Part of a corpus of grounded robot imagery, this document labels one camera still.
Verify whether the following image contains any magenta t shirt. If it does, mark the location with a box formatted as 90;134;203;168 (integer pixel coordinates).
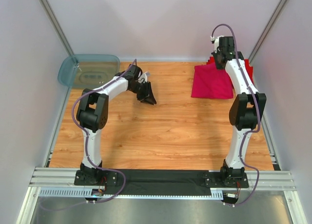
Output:
191;63;234;100

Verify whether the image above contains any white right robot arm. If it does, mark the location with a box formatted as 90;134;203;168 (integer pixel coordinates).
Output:
211;36;267;179

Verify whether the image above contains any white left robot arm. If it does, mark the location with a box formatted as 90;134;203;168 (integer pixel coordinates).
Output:
74;64;156;169

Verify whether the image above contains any folded red t shirt stack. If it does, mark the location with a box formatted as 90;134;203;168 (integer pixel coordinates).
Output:
206;56;254;83

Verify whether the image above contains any translucent teal plastic bin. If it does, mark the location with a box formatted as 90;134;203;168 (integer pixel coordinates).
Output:
58;54;120;89

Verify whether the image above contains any black cloth strip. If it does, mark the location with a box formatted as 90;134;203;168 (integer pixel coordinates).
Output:
107;169;215;196

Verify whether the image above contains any right aluminium corner post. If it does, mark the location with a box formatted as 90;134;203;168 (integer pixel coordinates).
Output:
249;0;289;63

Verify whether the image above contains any aluminium corner post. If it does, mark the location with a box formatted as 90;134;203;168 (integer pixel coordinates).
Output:
249;0;289;63
39;0;74;56

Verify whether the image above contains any left aluminium corner post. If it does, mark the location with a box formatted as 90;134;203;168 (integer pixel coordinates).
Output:
39;0;74;56

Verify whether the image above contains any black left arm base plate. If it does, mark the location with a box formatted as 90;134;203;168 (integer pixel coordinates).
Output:
74;164;122;186

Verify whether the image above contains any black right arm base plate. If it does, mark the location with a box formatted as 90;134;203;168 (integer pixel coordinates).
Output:
203;171;249;188

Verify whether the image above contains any white slotted cable duct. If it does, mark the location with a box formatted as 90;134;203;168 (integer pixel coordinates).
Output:
39;187;223;200

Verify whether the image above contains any aluminium mounting rail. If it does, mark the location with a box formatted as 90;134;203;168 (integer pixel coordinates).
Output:
29;167;81;187

